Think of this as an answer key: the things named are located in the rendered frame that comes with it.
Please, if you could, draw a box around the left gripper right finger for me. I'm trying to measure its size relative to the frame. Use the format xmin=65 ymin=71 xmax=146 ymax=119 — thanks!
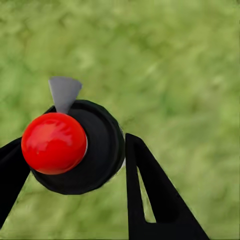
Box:
xmin=124 ymin=133 xmax=210 ymax=240

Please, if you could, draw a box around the pesticide atomizer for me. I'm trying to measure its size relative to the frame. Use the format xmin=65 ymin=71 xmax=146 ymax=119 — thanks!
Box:
xmin=21 ymin=76 xmax=126 ymax=195

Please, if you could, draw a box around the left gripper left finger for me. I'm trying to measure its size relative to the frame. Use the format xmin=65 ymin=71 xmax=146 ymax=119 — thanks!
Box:
xmin=0 ymin=137 xmax=31 ymax=230

